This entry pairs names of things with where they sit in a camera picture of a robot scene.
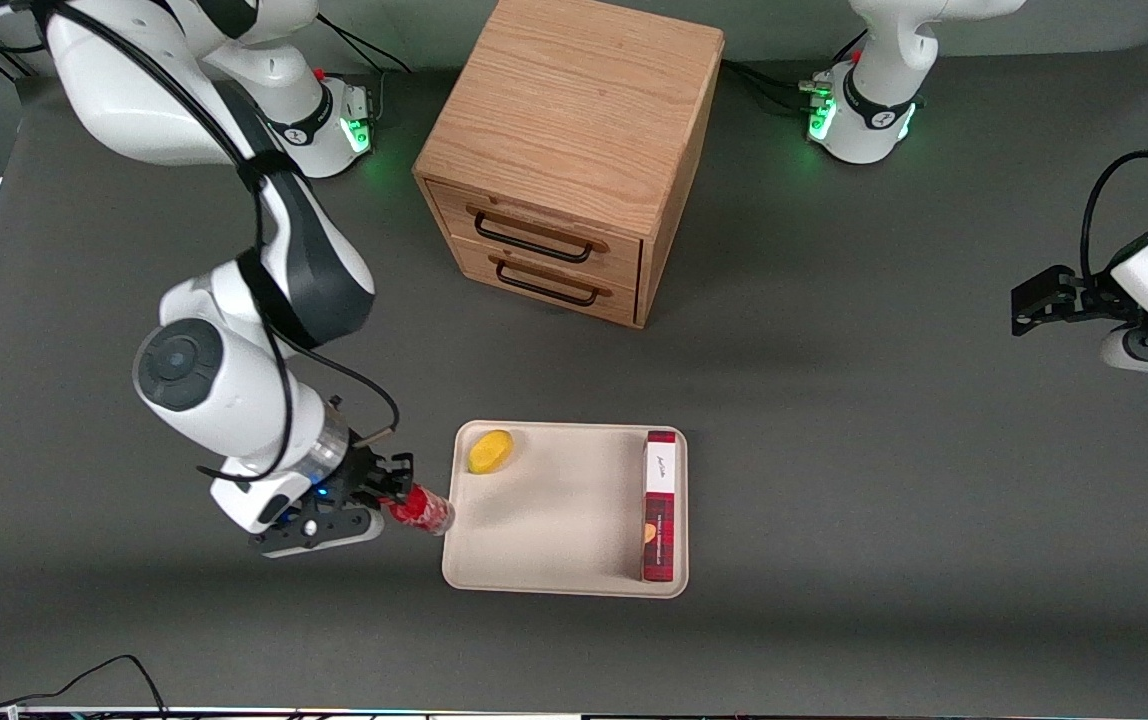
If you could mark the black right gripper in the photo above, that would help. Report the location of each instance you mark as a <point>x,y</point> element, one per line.
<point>361,473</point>

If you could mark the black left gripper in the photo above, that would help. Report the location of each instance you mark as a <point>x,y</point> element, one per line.
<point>1086,299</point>

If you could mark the red coke bottle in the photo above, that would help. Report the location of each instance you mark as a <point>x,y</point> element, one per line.
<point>426,510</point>

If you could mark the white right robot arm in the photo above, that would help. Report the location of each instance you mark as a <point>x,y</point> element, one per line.
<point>224,400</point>

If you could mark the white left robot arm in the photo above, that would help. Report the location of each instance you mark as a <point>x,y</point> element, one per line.
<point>874,120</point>

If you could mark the beige plastic tray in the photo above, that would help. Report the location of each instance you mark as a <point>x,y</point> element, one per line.
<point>564,520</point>

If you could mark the yellow lemon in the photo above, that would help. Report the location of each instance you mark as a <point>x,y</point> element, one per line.
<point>490,452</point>

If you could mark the wooden drawer front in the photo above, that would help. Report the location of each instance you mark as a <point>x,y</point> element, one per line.
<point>544,295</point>
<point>554,225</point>

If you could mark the red plaid carton box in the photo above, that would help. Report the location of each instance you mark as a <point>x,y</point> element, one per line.
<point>660,530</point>

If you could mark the wooden drawer cabinet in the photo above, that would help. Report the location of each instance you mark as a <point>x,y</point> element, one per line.
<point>574,100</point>

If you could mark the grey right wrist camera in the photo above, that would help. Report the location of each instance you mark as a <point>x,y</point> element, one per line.
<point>324,530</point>

